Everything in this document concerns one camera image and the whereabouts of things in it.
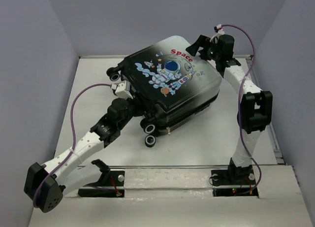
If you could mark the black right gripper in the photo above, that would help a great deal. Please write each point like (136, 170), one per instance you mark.
(201, 42)

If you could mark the small space print suitcase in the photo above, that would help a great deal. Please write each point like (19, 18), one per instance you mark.
(169, 85)

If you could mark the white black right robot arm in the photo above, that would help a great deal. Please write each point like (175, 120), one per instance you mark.
(254, 105)

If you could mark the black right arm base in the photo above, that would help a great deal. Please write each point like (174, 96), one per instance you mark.
(233, 181)

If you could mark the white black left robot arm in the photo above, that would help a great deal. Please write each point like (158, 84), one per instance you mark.
(45, 184)

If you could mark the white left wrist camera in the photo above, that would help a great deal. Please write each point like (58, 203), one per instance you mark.
(122, 89)

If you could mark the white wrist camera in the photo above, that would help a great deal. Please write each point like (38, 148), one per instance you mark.
(218, 31)
(122, 89)

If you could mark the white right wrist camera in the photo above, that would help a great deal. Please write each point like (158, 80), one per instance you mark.
(218, 31)

